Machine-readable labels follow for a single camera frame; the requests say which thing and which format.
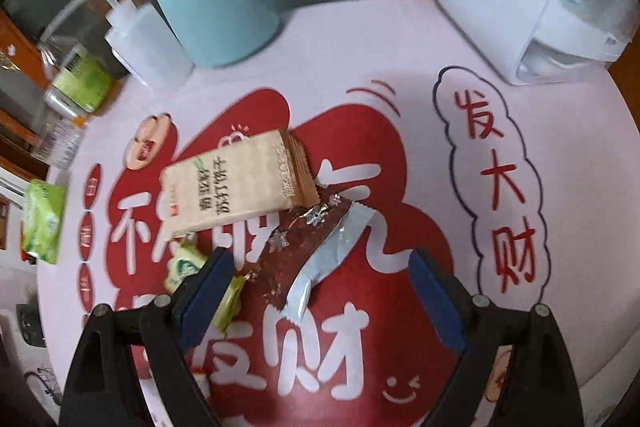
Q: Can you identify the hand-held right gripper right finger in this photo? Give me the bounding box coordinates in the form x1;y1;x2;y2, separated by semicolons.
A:
406;247;587;427

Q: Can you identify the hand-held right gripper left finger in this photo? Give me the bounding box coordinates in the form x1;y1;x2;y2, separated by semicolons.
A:
59;248;237;427

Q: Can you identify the green yellow candy packet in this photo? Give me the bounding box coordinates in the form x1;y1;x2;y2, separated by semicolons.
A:
162;241;247;334

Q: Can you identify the brown silver snack packet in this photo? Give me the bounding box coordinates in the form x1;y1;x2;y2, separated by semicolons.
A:
244;194;375;321

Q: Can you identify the beige wafer packet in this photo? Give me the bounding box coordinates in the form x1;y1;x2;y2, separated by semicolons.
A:
159;129;322;244

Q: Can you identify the green tissue packet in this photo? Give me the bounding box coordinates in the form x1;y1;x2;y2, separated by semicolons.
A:
21;178;69;266

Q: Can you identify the clear plastic bottle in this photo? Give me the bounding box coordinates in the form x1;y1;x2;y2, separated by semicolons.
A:
29;111;85;170

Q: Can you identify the printed pink tablecloth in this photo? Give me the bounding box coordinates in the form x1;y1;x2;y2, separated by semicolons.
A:
30;0;640;427

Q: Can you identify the green label bottle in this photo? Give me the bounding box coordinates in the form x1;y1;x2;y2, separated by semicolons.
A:
44;44;117;116

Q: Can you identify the white squeeze bottle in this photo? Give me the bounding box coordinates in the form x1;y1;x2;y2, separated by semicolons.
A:
39;0;195;88

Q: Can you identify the teal cup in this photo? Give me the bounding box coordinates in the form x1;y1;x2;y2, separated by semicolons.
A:
151;0;281;68

